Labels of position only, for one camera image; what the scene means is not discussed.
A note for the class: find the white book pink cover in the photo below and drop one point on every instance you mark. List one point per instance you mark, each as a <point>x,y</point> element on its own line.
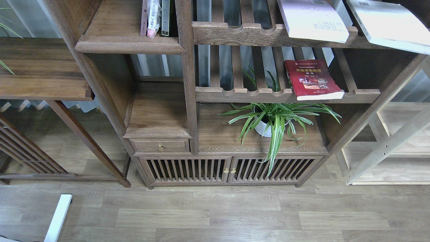
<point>312,19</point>

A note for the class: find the white book green cover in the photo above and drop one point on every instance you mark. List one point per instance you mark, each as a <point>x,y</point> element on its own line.
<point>392,25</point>

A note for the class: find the light wooden shelf unit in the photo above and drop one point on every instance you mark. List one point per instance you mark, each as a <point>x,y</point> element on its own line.
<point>400,153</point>

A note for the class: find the dark wooden bookshelf cabinet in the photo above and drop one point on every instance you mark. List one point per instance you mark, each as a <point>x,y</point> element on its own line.
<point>172,90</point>

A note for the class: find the white plant pot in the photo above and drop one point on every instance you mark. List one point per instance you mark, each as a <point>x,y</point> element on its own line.
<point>262,129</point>

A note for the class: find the green spider plant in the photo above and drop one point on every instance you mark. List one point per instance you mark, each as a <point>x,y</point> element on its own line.
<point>296,112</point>

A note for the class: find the red book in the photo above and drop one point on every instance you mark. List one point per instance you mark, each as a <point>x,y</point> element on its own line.
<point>310,80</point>

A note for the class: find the dark green upright book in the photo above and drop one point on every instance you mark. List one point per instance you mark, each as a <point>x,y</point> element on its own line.
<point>168,19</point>

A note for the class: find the pink spine upright book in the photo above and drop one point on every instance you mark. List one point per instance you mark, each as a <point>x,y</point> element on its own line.
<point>144,18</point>

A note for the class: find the plastic wrapped white book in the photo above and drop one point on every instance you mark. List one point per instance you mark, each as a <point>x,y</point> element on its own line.
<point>154,14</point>

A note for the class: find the white metal leg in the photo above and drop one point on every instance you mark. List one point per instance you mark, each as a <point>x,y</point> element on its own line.
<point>59,216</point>

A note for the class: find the dark wooden side table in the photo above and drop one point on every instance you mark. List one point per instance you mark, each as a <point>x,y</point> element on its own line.
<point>44,69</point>

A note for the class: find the green plant leaves left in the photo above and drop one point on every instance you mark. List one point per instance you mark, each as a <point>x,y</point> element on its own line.
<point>7,29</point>

